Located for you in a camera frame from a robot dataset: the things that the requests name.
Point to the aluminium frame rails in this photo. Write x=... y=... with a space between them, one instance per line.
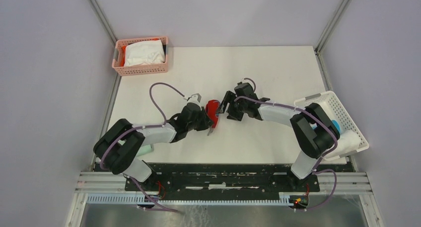
x=342 y=183

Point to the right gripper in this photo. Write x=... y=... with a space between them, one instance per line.
x=229 y=97

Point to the pink plastic basket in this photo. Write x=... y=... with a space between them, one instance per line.
x=119 y=55

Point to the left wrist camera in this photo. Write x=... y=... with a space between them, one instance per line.
x=194 y=99

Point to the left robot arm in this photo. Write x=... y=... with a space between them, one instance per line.
x=118 y=148

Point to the red and blue towel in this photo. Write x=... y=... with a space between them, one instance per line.
x=211 y=109

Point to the white towel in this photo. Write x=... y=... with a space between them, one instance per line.
x=144 y=53
x=348 y=141

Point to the mint green towel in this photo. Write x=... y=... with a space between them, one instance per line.
x=145 y=150

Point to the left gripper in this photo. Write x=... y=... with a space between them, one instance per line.
x=206 y=121

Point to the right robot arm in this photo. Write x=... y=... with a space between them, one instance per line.
x=314 y=130

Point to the white plastic basket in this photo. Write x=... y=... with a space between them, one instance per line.
x=335 y=111

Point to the white slotted cable duct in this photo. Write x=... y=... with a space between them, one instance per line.
x=140 y=199

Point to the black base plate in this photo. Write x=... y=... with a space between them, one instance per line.
x=226 y=182

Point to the white towel in basket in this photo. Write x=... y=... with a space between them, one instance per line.
x=144 y=53

